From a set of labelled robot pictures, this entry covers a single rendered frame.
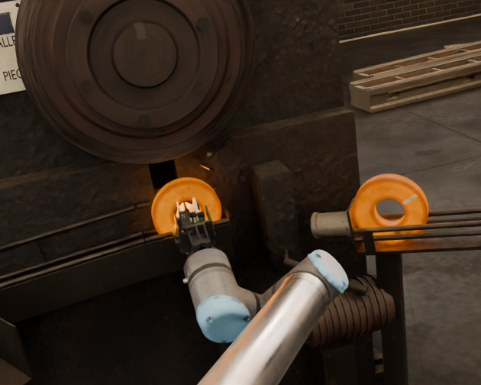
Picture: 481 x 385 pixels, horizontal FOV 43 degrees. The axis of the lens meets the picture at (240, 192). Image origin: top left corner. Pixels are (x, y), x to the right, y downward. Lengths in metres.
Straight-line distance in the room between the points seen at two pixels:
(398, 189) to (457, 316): 1.02
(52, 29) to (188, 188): 0.44
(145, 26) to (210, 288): 0.49
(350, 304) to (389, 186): 0.28
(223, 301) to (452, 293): 1.41
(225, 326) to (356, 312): 0.39
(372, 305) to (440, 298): 0.97
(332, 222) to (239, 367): 0.62
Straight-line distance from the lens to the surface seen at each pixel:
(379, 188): 1.31
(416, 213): 1.32
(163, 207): 1.35
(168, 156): 1.29
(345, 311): 1.37
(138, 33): 1.14
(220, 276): 1.13
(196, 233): 1.22
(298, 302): 0.98
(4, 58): 1.38
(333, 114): 1.48
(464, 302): 2.33
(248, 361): 0.81
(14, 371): 1.25
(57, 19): 1.20
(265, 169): 1.38
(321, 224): 1.36
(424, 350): 2.09
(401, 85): 4.77
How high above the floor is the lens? 1.27
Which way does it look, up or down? 22 degrees down
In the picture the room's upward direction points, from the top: 9 degrees counter-clockwise
